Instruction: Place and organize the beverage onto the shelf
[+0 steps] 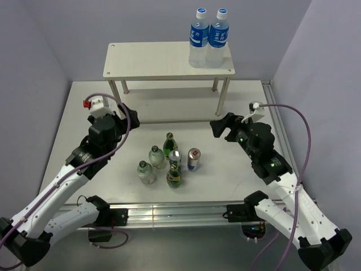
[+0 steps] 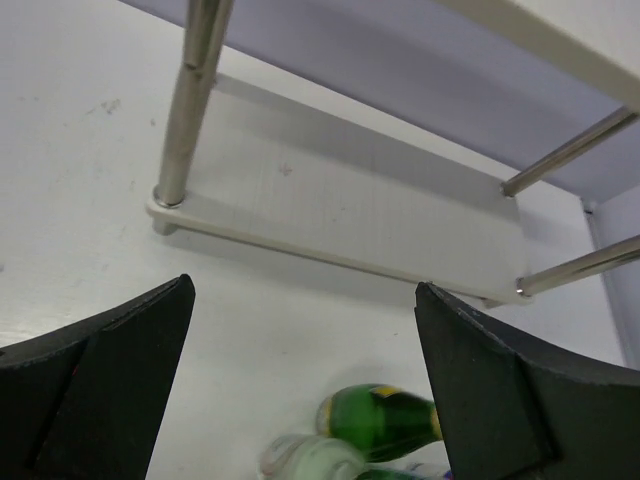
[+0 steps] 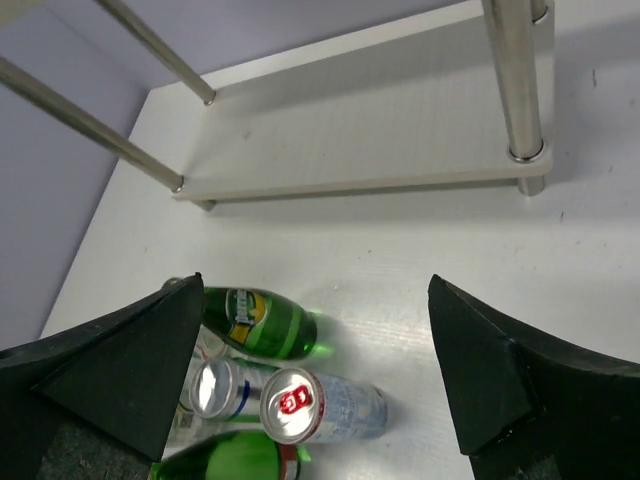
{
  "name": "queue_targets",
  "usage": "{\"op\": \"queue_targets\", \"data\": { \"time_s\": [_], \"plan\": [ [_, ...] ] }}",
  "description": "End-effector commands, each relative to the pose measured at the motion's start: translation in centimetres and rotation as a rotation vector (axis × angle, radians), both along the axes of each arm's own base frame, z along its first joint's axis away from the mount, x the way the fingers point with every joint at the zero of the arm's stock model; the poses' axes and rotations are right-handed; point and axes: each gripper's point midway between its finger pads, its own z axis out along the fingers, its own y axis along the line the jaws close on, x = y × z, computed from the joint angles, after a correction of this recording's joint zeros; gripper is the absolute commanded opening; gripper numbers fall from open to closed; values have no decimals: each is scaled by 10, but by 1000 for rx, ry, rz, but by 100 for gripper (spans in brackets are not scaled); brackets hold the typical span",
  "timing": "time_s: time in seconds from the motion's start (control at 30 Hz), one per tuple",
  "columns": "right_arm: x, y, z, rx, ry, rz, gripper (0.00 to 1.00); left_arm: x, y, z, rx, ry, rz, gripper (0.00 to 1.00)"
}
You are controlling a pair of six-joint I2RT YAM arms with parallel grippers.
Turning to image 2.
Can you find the white two-tier shelf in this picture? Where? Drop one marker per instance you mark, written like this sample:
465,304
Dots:
258,155

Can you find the clear glass bottle rear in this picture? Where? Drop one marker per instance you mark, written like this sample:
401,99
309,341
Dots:
310,457

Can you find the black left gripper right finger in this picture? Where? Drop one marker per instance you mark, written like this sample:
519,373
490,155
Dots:
513,406

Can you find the green glass bottle front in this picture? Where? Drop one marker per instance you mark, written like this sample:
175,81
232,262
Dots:
381,421

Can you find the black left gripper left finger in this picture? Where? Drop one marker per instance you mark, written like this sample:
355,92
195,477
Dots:
86,401

